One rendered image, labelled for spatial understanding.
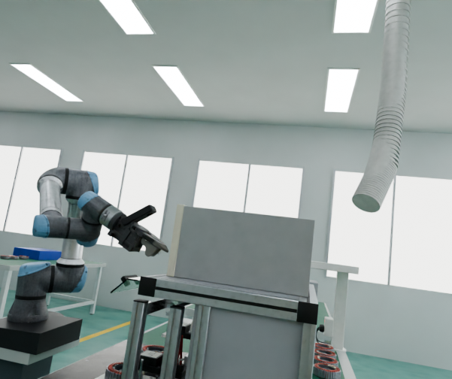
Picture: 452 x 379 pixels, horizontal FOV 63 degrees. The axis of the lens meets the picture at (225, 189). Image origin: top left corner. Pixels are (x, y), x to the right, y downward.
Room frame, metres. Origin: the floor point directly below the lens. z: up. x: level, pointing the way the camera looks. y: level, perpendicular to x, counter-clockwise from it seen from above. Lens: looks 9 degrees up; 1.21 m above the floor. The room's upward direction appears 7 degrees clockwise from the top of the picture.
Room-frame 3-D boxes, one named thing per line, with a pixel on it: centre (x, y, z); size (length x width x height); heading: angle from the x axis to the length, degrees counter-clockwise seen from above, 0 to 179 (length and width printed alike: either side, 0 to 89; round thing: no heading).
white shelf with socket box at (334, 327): (2.07, -0.57, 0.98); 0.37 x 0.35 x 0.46; 166
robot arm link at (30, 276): (1.62, 0.75, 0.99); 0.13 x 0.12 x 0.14; 120
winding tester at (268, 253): (1.23, -0.11, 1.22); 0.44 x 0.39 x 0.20; 166
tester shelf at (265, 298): (1.25, -0.11, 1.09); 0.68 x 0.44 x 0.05; 166
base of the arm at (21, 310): (1.62, 0.75, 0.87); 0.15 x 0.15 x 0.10
